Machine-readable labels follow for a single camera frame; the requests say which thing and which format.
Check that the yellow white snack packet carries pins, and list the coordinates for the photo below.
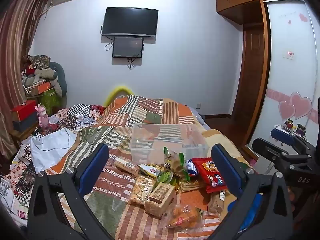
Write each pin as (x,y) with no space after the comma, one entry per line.
(150,171)

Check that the pink toy figure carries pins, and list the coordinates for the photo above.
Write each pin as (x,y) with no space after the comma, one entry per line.
(42,117)

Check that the brown biscuit packet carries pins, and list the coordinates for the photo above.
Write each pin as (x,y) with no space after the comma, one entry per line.
(216,202)

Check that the dark grey box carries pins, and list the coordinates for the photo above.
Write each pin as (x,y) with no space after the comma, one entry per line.
(25,124)

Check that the clear plastic storage box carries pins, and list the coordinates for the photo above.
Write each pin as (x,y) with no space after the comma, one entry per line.
(165,140)

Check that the dark patterned cloth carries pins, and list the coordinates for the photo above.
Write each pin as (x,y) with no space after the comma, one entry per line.
(38,61)

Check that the blue white snack packet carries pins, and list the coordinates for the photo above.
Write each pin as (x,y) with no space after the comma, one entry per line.
(192,168)

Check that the wooden stool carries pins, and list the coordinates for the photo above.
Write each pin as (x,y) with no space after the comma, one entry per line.
(21,136)

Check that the yellow foam guard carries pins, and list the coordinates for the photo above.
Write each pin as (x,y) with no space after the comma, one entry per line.
(118,92)

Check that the black wall television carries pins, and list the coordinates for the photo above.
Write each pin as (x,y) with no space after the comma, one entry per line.
(131,21)

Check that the small pink object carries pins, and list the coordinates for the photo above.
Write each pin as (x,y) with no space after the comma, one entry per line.
(253,162)

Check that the green jelly cup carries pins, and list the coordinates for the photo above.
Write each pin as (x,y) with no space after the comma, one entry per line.
(165,177)

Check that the striped brown curtain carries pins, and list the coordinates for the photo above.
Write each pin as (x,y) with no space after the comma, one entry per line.
(17,67)

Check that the red snack packet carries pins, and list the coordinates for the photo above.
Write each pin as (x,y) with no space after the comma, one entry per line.
(211,175)

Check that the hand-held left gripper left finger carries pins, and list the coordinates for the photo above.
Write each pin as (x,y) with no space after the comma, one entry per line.
(96,162)

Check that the striped patchwork blanket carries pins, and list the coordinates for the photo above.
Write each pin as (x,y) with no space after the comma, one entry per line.
(150,115)

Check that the red box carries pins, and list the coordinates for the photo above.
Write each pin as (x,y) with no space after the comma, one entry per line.
(23,110)

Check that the white red sticker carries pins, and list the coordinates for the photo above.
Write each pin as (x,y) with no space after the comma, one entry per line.
(290,55)

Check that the green cardboard box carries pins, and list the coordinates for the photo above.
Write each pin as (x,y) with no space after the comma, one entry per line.
(51,101)

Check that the clear cracker packet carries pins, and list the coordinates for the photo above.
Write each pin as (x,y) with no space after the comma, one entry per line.
(142,188)

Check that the orange bread packet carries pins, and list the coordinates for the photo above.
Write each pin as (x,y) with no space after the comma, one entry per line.
(186,216)

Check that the brown printed cake packet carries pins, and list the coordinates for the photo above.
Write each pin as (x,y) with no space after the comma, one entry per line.
(160,200)

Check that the white cloth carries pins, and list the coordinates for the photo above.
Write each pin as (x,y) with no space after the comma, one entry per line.
(52,147)

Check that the white sliding wardrobe door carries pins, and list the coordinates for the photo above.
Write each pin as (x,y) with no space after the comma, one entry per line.
(290,75)

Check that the white bedside cabinet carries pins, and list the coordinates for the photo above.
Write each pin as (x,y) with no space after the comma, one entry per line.
(260,160)

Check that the floral patchwork cloth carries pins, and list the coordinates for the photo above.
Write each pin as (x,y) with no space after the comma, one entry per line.
(21,177)

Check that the orange cardboard box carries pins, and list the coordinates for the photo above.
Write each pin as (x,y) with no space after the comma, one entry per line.
(40,88)

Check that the beige fleece blanket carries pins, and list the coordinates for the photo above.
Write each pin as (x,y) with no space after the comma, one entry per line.
(221,136)

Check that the checkered patchwork quilt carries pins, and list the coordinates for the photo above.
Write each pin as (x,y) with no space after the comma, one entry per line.
(75,117)

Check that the wooden door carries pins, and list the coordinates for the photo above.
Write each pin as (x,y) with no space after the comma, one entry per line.
(250,80)

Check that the long cracker bar packet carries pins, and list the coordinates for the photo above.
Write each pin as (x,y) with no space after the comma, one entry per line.
(126,165)

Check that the wooden wardrobe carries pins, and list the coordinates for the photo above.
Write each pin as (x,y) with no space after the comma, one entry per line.
(240,2)

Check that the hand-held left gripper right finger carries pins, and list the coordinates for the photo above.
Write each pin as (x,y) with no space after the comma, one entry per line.
(225,170)

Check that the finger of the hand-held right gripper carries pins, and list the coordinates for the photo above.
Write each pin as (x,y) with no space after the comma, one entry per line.
(272,151)
(285,135)

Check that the green-edged clear biscuit packet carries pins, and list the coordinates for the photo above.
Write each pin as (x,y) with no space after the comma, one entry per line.
(176,166)

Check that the layered cookie packet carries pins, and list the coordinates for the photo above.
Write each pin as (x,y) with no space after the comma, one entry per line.
(188,186)

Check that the pink heart sticker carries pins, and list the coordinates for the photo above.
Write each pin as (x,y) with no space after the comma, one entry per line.
(287,110)
(302,105)

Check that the small black monitor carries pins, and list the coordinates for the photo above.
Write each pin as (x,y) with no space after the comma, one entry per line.
(128,47)

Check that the grey bed sheet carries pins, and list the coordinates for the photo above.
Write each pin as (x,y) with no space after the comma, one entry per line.
(197,117)

